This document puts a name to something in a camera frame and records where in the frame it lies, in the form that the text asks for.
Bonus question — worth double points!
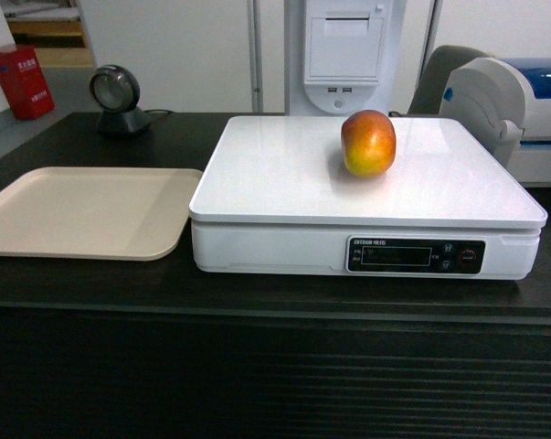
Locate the white receipt printer kiosk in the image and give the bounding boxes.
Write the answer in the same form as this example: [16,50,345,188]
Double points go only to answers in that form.
[283,0,443,118]

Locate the white checkout scale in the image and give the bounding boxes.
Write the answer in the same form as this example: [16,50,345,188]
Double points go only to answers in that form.
[189,116,547,280]

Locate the red box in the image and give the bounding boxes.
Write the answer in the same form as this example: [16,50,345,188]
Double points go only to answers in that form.
[0,44,55,121]

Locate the wooden shelf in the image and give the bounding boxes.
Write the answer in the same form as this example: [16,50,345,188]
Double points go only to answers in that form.
[0,1,93,69]

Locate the white blue label printer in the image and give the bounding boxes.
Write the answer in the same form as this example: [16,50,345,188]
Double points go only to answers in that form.
[440,58,551,187]

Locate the dark red yellow mango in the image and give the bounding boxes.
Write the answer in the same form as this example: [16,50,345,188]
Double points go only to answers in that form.
[341,110,397,177]

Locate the beige plastic tray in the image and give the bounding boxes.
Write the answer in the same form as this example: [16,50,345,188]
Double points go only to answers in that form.
[0,166,202,262]

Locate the black barcode scanner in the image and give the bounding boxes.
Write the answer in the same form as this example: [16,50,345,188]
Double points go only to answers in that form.
[89,64,151,137]

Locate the grey office chair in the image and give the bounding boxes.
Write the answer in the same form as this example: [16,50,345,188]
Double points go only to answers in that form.
[407,45,492,116]

